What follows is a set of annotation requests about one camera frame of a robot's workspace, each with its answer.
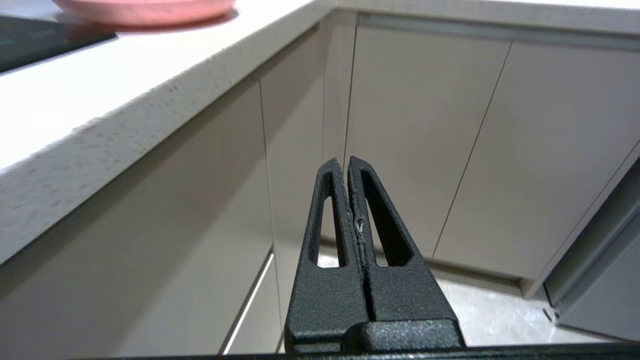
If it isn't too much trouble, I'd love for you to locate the beige cabinet drawer front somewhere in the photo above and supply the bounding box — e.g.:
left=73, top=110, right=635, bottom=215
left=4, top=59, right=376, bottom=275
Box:
left=222, top=252, right=285, bottom=357

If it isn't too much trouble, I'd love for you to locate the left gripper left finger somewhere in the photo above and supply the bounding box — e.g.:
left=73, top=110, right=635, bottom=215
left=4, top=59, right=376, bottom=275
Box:
left=283, top=158, right=370, bottom=354

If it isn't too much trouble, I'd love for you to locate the grey appliance door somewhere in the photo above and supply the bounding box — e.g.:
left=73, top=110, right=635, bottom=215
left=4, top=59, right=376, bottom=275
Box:
left=544, top=157, right=640, bottom=342

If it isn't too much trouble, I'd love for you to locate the black cooktop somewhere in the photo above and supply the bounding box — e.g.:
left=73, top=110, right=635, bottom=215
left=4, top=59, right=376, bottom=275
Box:
left=0, top=15, right=118, bottom=74

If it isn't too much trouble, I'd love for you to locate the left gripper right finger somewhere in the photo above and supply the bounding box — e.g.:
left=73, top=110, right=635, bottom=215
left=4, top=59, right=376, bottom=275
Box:
left=347, top=156, right=466, bottom=349

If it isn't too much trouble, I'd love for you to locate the pink plate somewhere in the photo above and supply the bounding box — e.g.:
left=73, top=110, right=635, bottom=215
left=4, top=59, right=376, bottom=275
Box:
left=51, top=0, right=236, bottom=27

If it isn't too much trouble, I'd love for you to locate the beige cabinet door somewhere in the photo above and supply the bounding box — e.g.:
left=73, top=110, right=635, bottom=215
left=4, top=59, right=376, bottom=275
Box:
left=433, top=41, right=640, bottom=281
left=259, top=25, right=326, bottom=326
left=342, top=26, right=513, bottom=260
left=0, top=80, right=275, bottom=360

